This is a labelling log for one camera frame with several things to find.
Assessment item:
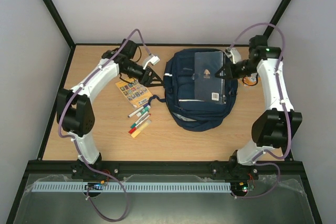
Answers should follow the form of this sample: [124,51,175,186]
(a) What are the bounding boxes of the black left corner post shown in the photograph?
[26,0,76,49]

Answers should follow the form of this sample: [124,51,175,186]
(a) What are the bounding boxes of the black right corner post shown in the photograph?
[264,0,309,41]

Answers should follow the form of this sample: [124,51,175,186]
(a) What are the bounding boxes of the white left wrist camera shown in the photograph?
[142,54,160,69]

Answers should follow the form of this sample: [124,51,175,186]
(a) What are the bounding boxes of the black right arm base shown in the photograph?
[211,153,259,197]

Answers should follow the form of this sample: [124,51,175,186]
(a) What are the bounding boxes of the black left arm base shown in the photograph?
[70,154,118,197]

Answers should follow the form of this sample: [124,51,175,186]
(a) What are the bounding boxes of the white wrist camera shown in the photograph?
[142,54,160,69]
[224,47,242,64]

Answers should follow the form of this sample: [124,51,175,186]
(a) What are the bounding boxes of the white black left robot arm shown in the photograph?
[56,39,163,165]

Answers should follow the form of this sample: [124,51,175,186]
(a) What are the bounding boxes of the dark blue hardcover book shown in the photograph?
[194,51,226,104]

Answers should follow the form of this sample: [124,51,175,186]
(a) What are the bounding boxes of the navy blue student backpack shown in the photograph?
[149,48,238,132]

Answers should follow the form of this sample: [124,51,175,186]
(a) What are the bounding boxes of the purple cap white marker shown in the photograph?
[128,104,151,118]

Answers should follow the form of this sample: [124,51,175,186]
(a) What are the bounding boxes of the green white glue stick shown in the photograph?
[136,105,151,117]

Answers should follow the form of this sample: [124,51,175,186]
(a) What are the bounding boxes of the orange comic book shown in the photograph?
[238,73,261,87]

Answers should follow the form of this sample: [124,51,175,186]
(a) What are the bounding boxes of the yellow highlighter pen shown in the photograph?
[131,120,152,138]

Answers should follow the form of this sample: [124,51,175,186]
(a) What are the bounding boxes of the green cap white marker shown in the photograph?
[131,112,151,128]

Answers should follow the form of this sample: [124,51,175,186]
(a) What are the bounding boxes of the black corner post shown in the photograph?
[264,0,309,41]
[26,0,76,49]

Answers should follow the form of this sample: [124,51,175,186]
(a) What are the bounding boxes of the black aluminium frame rail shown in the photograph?
[26,159,305,179]

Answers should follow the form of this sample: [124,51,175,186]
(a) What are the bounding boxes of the red cap white marker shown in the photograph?
[128,122,144,134]

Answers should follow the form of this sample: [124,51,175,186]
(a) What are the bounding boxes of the yellow picture card booklet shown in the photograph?
[116,78,152,108]

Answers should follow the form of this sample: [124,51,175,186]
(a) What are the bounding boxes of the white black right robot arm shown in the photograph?
[215,35,302,178]

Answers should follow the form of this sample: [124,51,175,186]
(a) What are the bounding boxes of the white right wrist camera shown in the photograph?
[224,47,242,64]

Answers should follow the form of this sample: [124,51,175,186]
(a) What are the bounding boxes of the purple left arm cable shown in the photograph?
[57,28,152,221]

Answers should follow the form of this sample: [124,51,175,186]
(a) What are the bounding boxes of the light blue slotted cable duct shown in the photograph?
[31,182,231,193]

